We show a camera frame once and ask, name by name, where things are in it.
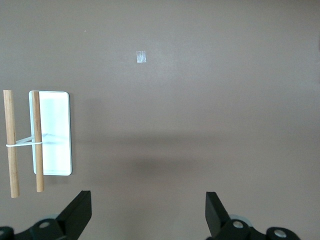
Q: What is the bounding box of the wooden rod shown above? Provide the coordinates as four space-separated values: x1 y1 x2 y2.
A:
2 89 21 199
31 90 45 193

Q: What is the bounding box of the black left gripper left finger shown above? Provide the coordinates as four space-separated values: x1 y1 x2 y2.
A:
0 190 93 240

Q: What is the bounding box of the white rectangular tray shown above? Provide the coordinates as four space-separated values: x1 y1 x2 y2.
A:
28 90 74 177

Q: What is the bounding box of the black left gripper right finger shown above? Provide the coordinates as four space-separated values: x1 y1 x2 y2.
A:
204 191 300 240

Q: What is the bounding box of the white wire band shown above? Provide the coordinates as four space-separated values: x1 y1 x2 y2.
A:
5 133 67 148

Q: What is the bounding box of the clear tape piece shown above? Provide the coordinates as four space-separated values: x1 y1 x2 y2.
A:
135 50 147 64

